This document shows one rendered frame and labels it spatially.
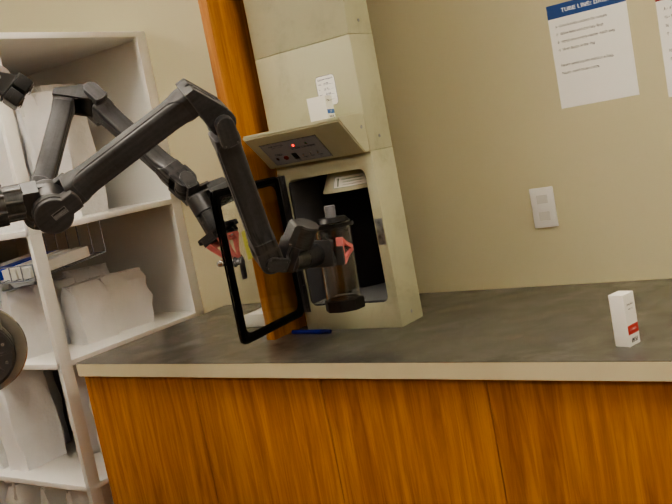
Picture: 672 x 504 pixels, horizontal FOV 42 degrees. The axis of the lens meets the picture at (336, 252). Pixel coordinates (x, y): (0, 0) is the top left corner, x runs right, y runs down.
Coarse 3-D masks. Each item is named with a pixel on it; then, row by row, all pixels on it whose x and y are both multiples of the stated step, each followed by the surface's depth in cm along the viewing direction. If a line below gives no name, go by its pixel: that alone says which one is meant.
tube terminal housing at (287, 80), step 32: (256, 64) 237; (288, 64) 231; (320, 64) 225; (352, 64) 220; (288, 96) 234; (352, 96) 222; (384, 128) 229; (320, 160) 232; (352, 160) 226; (384, 160) 227; (288, 192) 240; (384, 192) 226; (384, 224) 225; (384, 256) 227; (416, 288) 235; (320, 320) 244; (352, 320) 237; (384, 320) 231
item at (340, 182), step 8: (328, 176) 237; (336, 176) 234; (344, 176) 232; (352, 176) 232; (360, 176) 232; (328, 184) 236; (336, 184) 233; (344, 184) 232; (352, 184) 231; (360, 184) 231; (328, 192) 235; (336, 192) 233
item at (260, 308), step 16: (272, 192) 237; (224, 208) 217; (272, 208) 236; (240, 224) 223; (272, 224) 235; (240, 240) 222; (224, 256) 216; (240, 256) 221; (240, 272) 220; (256, 272) 226; (240, 288) 220; (256, 288) 226; (272, 288) 232; (288, 288) 239; (256, 304) 225; (272, 304) 231; (288, 304) 238; (256, 320) 224; (272, 320) 230; (240, 336) 218
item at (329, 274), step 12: (336, 228) 215; (348, 228) 218; (348, 240) 218; (348, 264) 218; (324, 276) 220; (336, 276) 217; (348, 276) 218; (324, 288) 222; (336, 288) 218; (348, 288) 218; (360, 288) 221; (336, 300) 218
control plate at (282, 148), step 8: (312, 136) 221; (272, 144) 228; (280, 144) 227; (288, 144) 226; (296, 144) 225; (304, 144) 224; (312, 144) 224; (320, 144) 223; (264, 152) 233; (272, 152) 232; (280, 152) 231; (288, 152) 230; (296, 152) 229; (304, 152) 228; (312, 152) 227; (320, 152) 226; (328, 152) 225; (272, 160) 235; (280, 160) 234; (288, 160) 233; (296, 160) 232; (304, 160) 231
